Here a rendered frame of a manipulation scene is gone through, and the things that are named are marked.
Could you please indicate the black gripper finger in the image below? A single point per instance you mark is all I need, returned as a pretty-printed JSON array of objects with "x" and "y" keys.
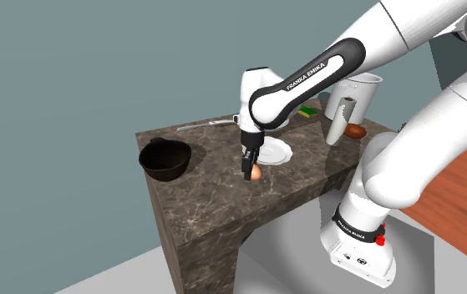
[{"x": 247, "y": 170}]

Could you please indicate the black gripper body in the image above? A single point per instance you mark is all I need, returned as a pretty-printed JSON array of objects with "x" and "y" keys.
[{"x": 252, "y": 142}]

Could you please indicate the brown egg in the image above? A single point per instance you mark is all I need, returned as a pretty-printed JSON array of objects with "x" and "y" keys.
[{"x": 256, "y": 172}]

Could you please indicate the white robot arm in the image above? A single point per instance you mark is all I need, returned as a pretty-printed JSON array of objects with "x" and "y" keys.
[{"x": 412, "y": 163}]

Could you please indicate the white plate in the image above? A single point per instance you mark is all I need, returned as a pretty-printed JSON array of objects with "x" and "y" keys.
[{"x": 276, "y": 151}]

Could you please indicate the silver knife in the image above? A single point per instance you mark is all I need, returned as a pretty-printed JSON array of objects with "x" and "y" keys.
[{"x": 204, "y": 124}]

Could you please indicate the green and yellow sponge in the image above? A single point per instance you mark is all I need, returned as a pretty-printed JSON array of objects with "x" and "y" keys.
[{"x": 307, "y": 111}]

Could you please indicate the black bowl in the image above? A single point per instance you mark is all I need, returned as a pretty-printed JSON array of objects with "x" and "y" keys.
[{"x": 164, "y": 161}]

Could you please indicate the white paper towel roll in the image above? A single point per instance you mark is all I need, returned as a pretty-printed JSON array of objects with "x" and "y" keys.
[{"x": 339, "y": 122}]

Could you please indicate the grey robot stand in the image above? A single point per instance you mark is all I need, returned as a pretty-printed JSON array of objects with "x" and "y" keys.
[{"x": 290, "y": 252}]

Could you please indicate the brown potato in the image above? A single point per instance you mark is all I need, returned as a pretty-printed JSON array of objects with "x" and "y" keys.
[{"x": 355, "y": 131}]

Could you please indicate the white tall container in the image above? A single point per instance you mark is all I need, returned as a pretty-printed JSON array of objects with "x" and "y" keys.
[{"x": 361, "y": 95}]

